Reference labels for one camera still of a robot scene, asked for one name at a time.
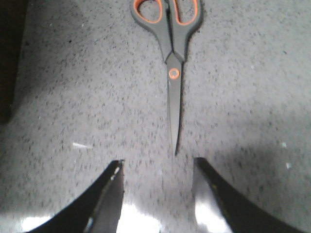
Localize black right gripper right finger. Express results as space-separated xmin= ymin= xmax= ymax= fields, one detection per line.
xmin=192 ymin=157 xmax=300 ymax=233

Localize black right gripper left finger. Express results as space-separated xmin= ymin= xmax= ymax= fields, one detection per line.
xmin=30 ymin=160 xmax=124 ymax=233

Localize grey orange-handled scissors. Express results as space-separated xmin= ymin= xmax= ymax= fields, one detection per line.
xmin=130 ymin=0 xmax=203 ymax=156

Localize dark wooden drawer cabinet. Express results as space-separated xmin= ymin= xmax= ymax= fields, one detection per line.
xmin=0 ymin=0 xmax=28 ymax=124

